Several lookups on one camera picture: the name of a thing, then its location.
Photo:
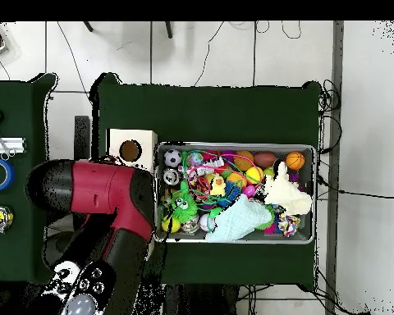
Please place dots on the wooden box with three holes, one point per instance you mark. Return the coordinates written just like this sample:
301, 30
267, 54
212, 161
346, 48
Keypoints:
144, 137

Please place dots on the brown football toy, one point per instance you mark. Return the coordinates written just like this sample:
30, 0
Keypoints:
265, 159

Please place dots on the blue tape roll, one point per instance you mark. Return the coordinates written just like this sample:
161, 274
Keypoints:
10, 174

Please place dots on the cream yellow cloth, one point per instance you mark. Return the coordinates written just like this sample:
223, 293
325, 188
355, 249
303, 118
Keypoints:
287, 193

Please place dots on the silver scissors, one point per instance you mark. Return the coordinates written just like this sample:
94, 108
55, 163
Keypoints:
0, 140

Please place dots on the green spiky ball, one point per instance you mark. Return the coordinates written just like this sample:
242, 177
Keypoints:
270, 220

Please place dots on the crushed silver can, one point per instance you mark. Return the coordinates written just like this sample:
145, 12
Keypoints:
171, 176

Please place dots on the yellow ball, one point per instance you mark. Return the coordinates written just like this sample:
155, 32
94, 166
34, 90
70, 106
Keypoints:
174, 225

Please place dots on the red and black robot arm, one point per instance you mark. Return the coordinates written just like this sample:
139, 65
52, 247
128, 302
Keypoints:
101, 190

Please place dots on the black tripod leg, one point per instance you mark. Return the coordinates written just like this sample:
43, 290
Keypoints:
88, 27
169, 30

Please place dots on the dark green table cloth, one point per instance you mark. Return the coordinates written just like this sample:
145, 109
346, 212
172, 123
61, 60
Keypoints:
16, 256
200, 111

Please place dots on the white baseball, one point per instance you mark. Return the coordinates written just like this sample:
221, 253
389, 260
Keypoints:
205, 223

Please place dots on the aluminium rail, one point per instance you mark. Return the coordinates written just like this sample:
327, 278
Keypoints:
16, 145

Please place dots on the yellow plush chick toy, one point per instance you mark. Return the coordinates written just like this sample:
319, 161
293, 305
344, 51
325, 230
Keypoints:
218, 187

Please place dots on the orange basketball toy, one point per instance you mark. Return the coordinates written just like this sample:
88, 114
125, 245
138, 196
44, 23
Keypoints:
295, 160

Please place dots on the mint green cloth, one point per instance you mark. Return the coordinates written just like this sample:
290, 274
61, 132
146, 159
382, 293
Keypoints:
239, 218

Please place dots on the green spiky monster toy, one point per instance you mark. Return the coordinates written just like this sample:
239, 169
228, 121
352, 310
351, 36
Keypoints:
184, 205

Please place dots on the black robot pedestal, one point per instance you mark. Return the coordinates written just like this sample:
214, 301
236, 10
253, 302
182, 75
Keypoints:
210, 302

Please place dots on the black and white soccer ball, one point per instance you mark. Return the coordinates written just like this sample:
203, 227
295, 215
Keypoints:
173, 158

